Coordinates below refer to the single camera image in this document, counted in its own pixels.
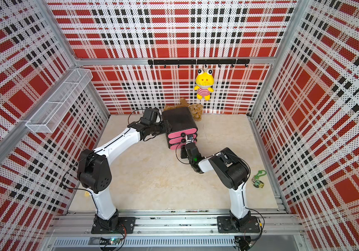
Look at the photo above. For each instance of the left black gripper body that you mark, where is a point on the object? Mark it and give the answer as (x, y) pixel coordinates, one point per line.
(156, 128)

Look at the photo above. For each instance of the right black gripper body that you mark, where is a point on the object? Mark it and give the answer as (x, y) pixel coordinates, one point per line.
(184, 155)

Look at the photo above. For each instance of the black drawer cabinet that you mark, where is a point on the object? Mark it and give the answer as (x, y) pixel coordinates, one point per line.
(179, 119)

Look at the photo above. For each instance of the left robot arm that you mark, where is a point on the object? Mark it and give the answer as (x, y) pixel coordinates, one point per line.
(94, 171)

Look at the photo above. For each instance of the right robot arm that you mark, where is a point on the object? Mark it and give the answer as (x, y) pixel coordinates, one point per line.
(232, 171)

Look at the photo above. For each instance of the brown teddy bear plush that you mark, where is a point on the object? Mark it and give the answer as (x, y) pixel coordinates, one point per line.
(195, 109)

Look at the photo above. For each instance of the yellow frog plush toy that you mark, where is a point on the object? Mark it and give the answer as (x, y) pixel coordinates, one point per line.
(204, 84)

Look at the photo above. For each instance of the small green toy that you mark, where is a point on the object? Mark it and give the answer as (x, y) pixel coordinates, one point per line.
(257, 183)

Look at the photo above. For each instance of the green circuit board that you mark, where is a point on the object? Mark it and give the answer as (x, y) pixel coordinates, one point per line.
(111, 241)

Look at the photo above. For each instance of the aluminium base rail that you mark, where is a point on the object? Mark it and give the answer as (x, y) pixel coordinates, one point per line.
(271, 230)

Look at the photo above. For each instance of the black hook rail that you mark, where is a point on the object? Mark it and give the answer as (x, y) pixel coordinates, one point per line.
(199, 62)

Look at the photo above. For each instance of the white wire mesh basket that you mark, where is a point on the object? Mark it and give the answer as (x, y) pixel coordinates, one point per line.
(50, 114)

